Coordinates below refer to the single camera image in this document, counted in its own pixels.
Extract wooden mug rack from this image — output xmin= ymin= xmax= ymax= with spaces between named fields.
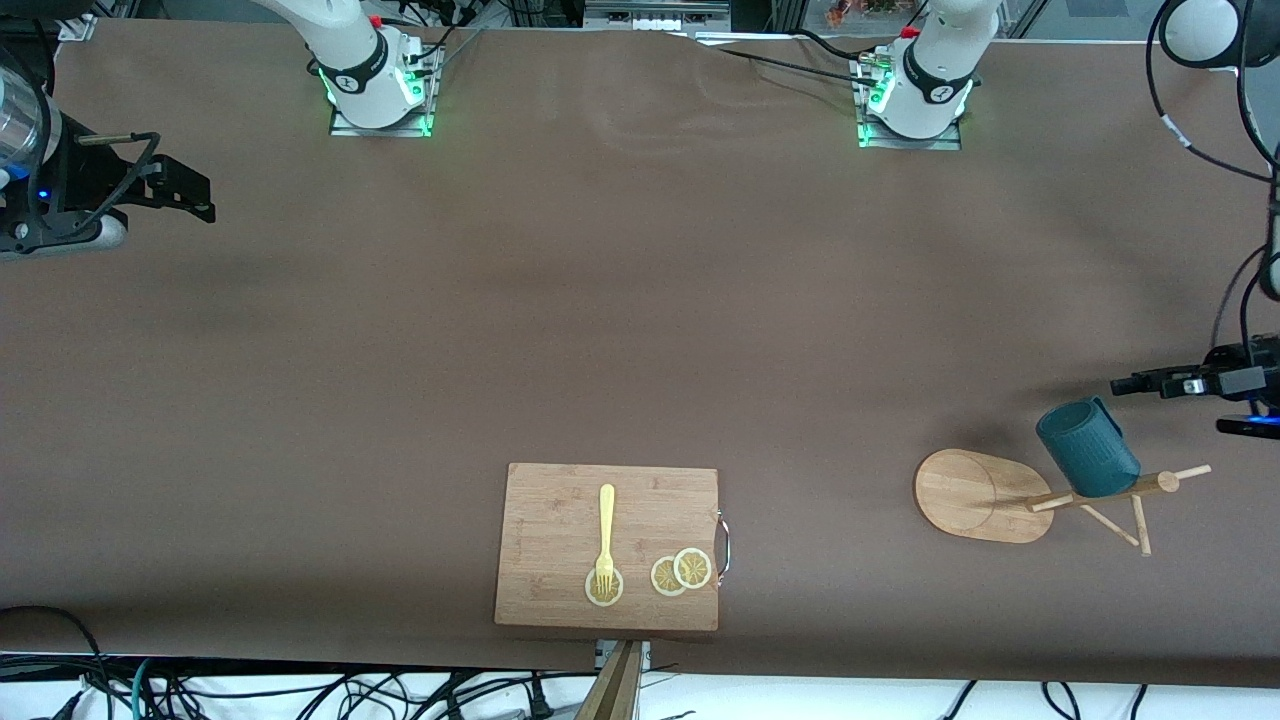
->
xmin=914 ymin=448 xmax=1213 ymax=558

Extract white power strip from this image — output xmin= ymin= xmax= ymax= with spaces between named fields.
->
xmin=584 ymin=0 xmax=733 ymax=33

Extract metal bracket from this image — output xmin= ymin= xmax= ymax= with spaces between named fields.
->
xmin=595 ymin=640 xmax=653 ymax=673

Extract tangled black cables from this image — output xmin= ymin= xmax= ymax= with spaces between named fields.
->
xmin=150 ymin=668 xmax=561 ymax=720

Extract bamboo cutting board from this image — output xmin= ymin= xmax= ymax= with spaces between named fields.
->
xmin=494 ymin=462 xmax=721 ymax=632

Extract wooden bar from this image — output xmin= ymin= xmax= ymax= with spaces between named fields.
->
xmin=575 ymin=640 xmax=643 ymax=720

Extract teal mug with yellow inside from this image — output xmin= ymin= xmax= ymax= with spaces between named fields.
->
xmin=1035 ymin=396 xmax=1142 ymax=499

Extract teal cable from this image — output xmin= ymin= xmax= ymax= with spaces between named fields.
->
xmin=130 ymin=656 xmax=167 ymax=720

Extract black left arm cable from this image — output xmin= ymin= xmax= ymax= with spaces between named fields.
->
xmin=1145 ymin=0 xmax=1280 ymax=351

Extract black cable loop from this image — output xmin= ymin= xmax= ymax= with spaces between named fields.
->
xmin=0 ymin=604 xmax=113 ymax=720

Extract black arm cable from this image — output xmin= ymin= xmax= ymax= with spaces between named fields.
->
xmin=0 ymin=28 xmax=164 ymax=246
xmin=1145 ymin=0 xmax=1280 ymax=351

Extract yellow plastic fork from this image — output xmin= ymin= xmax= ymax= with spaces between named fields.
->
xmin=595 ymin=484 xmax=617 ymax=593

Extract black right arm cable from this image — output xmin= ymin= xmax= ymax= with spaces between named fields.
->
xmin=0 ymin=28 xmax=164 ymax=246

